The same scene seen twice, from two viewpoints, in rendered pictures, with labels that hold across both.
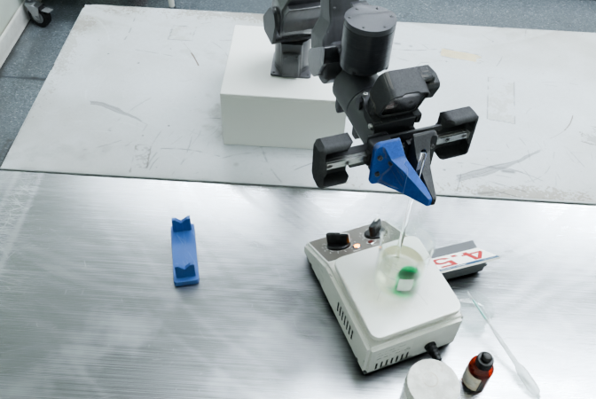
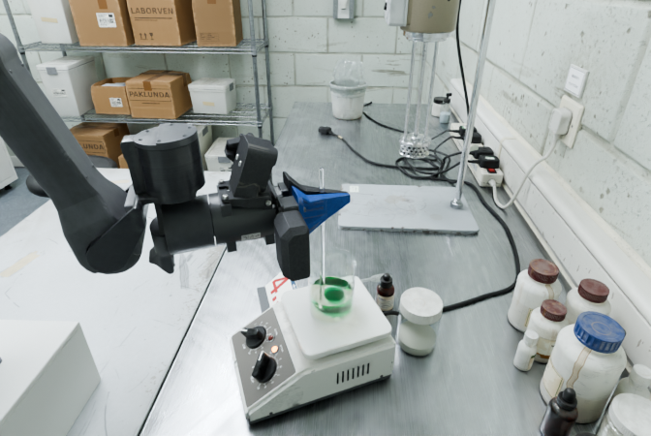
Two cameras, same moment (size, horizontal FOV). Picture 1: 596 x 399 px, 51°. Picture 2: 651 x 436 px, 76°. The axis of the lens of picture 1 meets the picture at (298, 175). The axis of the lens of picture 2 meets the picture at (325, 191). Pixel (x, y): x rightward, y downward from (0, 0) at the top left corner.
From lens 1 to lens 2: 0.57 m
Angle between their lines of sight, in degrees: 68
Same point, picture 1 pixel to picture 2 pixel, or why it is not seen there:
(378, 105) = (262, 179)
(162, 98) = not seen: outside the picture
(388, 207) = (201, 342)
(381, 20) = (176, 128)
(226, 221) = not seen: outside the picture
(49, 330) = not seen: outside the picture
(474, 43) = (13, 252)
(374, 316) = (371, 327)
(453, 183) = (190, 292)
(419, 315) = (365, 299)
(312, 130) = (70, 392)
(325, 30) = (98, 207)
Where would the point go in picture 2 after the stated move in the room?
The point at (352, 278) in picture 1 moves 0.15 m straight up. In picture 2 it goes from (329, 342) to (330, 241)
